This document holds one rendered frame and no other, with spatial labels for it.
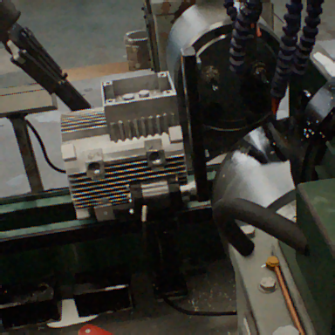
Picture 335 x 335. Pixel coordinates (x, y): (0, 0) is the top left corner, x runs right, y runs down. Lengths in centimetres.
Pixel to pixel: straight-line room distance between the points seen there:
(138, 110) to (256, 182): 31
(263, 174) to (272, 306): 24
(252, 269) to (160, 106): 46
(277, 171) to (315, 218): 35
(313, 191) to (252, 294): 17
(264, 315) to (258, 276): 5
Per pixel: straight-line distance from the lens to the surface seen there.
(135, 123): 100
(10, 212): 120
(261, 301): 57
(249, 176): 78
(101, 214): 103
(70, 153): 100
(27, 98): 128
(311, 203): 42
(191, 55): 86
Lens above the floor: 156
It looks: 34 degrees down
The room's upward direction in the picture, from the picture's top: 6 degrees counter-clockwise
